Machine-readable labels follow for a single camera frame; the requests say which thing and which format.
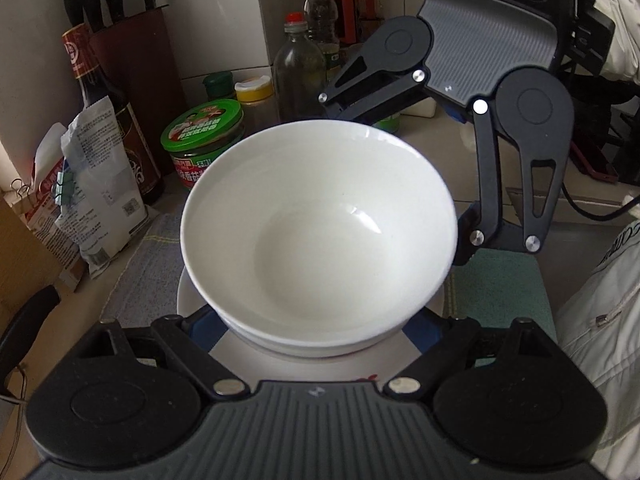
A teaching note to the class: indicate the person's right forearm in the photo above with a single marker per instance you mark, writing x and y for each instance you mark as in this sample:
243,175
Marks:
622,25

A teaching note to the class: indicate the grey dish mat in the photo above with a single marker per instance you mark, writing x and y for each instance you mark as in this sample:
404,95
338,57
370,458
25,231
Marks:
145,270

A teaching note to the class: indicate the person's white jacket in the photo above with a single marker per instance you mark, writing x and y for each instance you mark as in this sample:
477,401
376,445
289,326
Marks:
610,350

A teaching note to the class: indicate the metal binder clip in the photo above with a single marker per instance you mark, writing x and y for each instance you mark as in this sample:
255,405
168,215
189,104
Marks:
21,189

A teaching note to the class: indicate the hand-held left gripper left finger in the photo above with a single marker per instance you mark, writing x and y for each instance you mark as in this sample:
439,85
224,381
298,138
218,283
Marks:
202,319

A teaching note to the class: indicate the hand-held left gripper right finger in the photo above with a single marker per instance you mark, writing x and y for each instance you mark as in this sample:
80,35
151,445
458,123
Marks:
417,332

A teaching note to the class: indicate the white plastic bag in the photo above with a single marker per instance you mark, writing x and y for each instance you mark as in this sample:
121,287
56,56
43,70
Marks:
100,195

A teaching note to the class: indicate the tan wooden board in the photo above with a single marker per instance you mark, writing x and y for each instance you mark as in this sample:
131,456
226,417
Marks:
20,250

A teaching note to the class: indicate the green labelled glass jar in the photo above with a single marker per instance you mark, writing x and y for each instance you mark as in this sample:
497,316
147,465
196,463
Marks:
390,123

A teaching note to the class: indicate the white box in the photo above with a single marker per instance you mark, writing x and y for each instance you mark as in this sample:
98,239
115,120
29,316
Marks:
422,107

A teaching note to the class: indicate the yellow lidded spice jar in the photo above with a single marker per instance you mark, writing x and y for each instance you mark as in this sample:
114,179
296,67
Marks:
256,100

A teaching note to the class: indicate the teal cloth with label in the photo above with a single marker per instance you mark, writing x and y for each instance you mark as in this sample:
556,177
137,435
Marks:
500,300

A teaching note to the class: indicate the dark brown knife block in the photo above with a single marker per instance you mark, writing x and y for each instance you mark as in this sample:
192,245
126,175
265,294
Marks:
145,85

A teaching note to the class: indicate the red printed bag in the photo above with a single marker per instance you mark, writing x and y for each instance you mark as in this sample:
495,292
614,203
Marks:
45,210

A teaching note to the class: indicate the green capped small jar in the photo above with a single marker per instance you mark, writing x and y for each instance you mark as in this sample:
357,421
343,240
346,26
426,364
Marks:
218,85

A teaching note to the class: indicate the sauce bottle red label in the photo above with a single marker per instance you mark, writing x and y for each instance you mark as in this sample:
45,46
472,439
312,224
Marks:
342,5
322,20
365,0

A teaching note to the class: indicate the dark soy sauce bottle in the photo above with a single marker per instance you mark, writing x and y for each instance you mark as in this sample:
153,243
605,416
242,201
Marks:
100,95

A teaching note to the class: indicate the white plate fruit print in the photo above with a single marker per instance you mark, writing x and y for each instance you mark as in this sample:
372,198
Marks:
250,362

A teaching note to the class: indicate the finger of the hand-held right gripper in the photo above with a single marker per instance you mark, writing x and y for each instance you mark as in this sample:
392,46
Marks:
487,185
360,90

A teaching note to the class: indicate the clear oil bottle red cap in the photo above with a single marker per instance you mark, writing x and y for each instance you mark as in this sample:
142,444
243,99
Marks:
299,70

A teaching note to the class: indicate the black stove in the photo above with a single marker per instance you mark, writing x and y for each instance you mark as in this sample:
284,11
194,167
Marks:
625,135

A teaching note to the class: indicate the green lidded tin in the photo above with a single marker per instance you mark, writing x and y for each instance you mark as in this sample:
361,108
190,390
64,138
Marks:
200,130

